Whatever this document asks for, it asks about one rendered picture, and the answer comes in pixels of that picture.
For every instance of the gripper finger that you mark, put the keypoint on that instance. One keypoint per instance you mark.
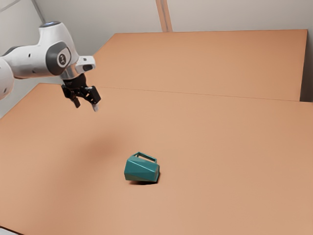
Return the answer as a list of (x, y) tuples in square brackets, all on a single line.
[(95, 107), (77, 103)]

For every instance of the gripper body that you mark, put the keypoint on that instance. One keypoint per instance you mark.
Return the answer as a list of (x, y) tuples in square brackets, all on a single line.
[(78, 88)]

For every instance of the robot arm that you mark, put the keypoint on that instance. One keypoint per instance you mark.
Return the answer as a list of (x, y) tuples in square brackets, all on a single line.
[(31, 58)]

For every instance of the teal faceted mug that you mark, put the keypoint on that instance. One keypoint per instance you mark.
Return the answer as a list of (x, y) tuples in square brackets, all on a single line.
[(140, 170)]

